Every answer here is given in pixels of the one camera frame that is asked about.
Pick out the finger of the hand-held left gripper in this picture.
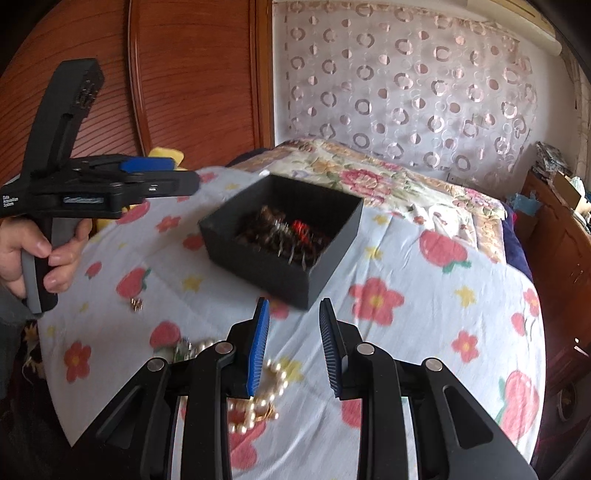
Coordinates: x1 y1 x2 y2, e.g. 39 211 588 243
115 156 185 174
111 170 202 217

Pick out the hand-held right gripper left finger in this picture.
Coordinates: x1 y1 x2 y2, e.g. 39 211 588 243
69 298 271 480

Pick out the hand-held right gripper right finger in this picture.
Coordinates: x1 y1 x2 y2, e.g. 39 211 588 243
318 298 540 480

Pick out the pearl necklace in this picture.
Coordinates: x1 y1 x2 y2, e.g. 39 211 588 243
196 339 290 435

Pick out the black box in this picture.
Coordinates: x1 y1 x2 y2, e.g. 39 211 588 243
198 174 365 311

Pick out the pile of beaded bracelets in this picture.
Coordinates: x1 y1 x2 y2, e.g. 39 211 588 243
235 205 334 269

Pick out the person's left hand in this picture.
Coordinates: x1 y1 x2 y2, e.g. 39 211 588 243
0 215 94 297

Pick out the yellow plush toy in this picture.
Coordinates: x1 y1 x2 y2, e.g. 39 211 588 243
92 147 186 228

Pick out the strawberry print bedsheet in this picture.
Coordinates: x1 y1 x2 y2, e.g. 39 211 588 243
37 166 555 480

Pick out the wooden wardrobe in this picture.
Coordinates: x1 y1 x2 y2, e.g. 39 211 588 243
0 0 274 186

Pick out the floral quilt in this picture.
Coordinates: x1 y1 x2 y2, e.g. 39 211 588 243
231 138 514 265

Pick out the dark patterned cloth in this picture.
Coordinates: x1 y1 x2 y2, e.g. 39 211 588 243
0 318 71 462

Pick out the dark blue blanket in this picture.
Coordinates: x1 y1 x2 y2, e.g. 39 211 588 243
501 203 534 283

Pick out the blue bag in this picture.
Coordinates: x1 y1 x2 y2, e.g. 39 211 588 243
505 191 539 216

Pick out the wooden cabinet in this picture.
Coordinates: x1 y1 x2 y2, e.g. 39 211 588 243
522 168 591 394

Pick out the circle print sheer curtain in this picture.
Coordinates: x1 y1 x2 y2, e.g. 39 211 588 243
272 0 565 186

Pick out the cardboard box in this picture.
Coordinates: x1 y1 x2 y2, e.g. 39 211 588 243
551 171 583 211

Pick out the stack of patterned magazines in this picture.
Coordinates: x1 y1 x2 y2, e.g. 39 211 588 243
536 142 571 179

